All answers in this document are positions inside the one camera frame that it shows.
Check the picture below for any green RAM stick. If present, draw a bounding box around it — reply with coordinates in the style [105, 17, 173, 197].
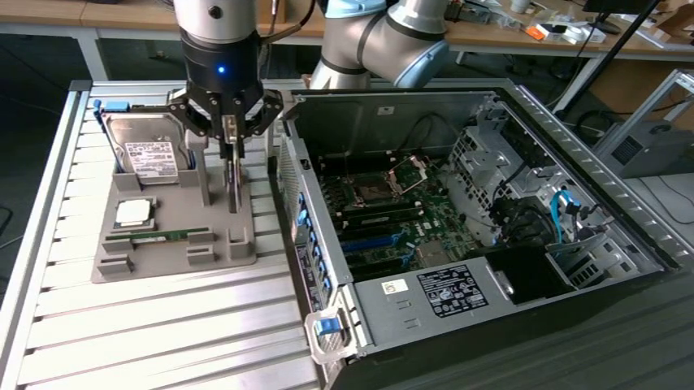
[105, 227, 211, 244]

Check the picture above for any green motherboard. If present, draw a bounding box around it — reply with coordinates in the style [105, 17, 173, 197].
[316, 154, 483, 281]

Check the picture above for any grey plastic parts rack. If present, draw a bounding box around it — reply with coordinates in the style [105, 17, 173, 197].
[89, 128, 257, 284]

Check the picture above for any black power cable bundle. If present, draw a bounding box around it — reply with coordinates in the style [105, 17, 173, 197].
[487, 198, 554, 249]

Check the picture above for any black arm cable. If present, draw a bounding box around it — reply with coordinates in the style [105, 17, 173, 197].
[257, 0, 316, 46]

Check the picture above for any wooden desk with grey frame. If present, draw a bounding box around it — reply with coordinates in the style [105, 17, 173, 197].
[0, 0, 694, 80]

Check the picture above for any silver hard disk drive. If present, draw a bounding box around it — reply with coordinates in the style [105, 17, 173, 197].
[102, 112, 192, 186]

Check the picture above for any white flat box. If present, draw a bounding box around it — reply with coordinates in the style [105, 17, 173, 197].
[563, 26, 606, 45]

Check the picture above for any aluminium profile frame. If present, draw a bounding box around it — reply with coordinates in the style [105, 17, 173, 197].
[622, 68, 694, 135]

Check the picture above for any brown cardboard piece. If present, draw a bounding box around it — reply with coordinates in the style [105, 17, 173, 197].
[655, 3, 694, 46]

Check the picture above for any black monitor with stand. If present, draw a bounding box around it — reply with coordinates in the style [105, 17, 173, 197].
[582, 0, 624, 34]

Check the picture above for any orange and white box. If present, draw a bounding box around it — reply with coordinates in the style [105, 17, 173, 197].
[524, 23, 570, 41]

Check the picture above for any silver chipset heatsink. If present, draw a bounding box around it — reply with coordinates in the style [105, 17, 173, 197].
[416, 241, 451, 265]

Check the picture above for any open metal socket cover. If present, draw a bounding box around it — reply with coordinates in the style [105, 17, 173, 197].
[381, 155, 435, 196]

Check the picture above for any open grey PC case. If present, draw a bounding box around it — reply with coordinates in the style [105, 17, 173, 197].
[263, 77, 694, 390]

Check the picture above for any blue expansion slot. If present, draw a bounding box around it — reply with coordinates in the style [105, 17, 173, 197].
[339, 234, 405, 253]

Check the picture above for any metal disk bay bracket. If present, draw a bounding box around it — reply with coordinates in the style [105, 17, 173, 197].
[544, 231, 624, 285]

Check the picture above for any blue data wire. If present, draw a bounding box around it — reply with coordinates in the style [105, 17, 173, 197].
[550, 188, 584, 245]

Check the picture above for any black looped wire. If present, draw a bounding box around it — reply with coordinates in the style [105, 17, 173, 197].
[397, 112, 461, 158]

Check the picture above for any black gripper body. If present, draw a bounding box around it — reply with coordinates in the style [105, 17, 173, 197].
[180, 30, 267, 102]

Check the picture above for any silver CPU chip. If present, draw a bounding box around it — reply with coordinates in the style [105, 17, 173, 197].
[112, 199, 158, 229]

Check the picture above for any graphics card with black cooler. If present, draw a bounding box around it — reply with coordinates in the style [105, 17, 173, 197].
[221, 115, 245, 215]

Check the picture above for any silver power supply unit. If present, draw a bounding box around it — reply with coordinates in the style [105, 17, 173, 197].
[345, 258, 524, 350]

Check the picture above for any black installed RAM stick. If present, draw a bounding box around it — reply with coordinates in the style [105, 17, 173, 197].
[340, 209, 427, 228]

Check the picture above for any brown cardboard box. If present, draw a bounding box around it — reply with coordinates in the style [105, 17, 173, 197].
[257, 0, 287, 24]

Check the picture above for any CPU socket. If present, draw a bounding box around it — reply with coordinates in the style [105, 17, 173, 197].
[349, 172, 405, 204]

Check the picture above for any grey metal device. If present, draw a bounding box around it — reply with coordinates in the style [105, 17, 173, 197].
[448, 0, 492, 24]

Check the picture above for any grey computer tower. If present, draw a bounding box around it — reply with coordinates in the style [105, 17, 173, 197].
[592, 119, 694, 180]

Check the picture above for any perforated metal drive cage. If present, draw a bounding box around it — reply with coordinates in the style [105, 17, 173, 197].
[447, 99, 563, 196]

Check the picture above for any black tripod pole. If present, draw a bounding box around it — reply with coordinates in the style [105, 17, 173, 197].
[552, 0, 666, 119]

